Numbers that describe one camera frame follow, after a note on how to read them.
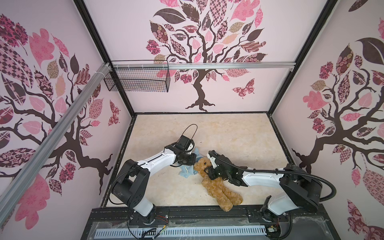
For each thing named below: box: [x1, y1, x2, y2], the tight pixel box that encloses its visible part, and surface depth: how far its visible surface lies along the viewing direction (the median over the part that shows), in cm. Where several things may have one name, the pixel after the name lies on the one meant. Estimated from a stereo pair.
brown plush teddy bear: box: [193, 157, 244, 212], surface depth 76 cm
